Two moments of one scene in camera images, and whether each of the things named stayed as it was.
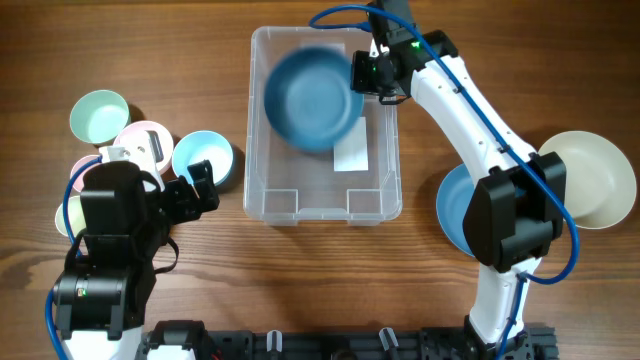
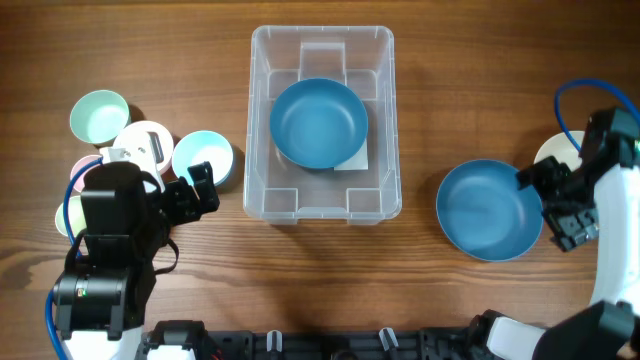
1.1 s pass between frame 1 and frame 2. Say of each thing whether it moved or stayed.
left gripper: stayed
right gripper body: moved
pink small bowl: stayed
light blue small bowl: stayed
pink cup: stayed
